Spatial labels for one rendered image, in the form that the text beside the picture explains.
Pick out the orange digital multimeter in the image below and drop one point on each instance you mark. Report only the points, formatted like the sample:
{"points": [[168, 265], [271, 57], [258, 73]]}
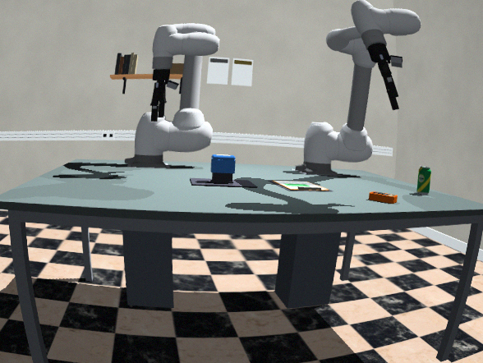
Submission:
{"points": [[382, 197]]}

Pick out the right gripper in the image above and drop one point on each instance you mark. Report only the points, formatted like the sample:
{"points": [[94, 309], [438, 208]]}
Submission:
{"points": [[159, 97]]}

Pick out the green drink can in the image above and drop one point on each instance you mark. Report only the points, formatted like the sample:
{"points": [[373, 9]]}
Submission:
{"points": [[423, 184]]}

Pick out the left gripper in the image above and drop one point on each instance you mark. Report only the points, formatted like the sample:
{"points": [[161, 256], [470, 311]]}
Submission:
{"points": [[381, 51]]}

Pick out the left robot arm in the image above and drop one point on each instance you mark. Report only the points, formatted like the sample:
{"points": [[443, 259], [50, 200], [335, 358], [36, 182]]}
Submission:
{"points": [[323, 145]]}

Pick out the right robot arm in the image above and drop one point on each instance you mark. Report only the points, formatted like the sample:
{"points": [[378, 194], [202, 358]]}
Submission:
{"points": [[188, 131]]}

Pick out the dark grey clipboard with white form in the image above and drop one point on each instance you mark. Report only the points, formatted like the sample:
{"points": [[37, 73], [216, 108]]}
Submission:
{"points": [[299, 186]]}

